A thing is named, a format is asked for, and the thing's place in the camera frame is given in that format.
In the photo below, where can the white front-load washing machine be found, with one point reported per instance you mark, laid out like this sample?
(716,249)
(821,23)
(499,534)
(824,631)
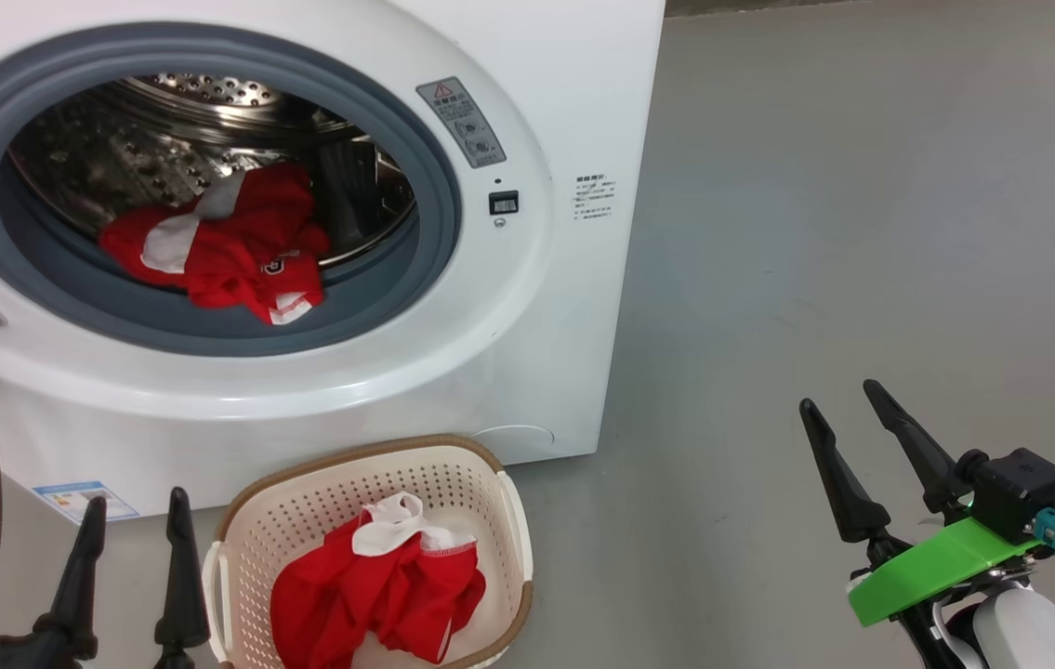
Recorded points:
(508,353)

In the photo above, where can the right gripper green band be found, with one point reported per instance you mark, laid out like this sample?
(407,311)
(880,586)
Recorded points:
(927,567)

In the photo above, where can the red garment white stripe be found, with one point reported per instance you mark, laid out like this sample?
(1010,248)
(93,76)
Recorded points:
(248,251)

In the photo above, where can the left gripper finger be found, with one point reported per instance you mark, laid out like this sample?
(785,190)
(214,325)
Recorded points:
(181,595)
(81,585)

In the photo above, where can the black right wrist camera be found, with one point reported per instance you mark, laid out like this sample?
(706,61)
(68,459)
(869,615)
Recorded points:
(1020,492)

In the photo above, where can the red garment white collar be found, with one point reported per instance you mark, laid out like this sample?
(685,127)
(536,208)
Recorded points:
(350,595)

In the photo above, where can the grey warning sticker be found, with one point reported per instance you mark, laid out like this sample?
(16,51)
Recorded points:
(460,121)

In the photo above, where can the blue energy label sticker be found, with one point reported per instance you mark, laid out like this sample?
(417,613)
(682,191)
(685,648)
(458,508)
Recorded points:
(85,500)

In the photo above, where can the cream perforated laundry basket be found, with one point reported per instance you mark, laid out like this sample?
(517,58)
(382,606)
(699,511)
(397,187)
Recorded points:
(499,557)

